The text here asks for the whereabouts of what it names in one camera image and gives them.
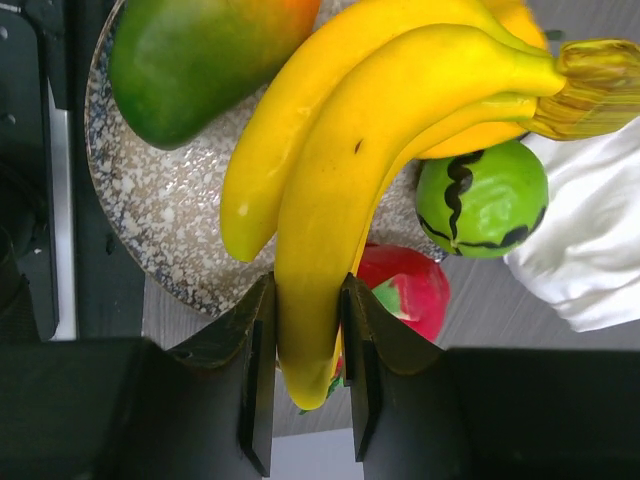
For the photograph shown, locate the green fake watermelon ball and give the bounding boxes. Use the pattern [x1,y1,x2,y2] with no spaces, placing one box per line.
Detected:
[415,140,549,258]

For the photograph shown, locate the green fake mango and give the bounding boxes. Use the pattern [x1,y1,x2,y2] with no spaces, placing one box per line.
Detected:
[109,0,320,150]

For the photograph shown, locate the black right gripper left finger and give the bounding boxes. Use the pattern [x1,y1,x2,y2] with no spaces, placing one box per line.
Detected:
[1,274,275,479]

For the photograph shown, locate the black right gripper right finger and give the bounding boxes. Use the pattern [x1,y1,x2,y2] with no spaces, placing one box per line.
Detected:
[340,276,639,479]

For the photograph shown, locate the speckled ceramic plate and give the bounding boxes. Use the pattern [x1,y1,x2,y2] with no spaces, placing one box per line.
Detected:
[83,0,449,321]

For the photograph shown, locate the white crumpled cloth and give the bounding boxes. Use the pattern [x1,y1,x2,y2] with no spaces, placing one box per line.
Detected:
[504,120,640,332]

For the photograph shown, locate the yellow fake banana bunch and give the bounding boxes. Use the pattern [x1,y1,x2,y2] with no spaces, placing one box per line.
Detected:
[220,1,639,410]

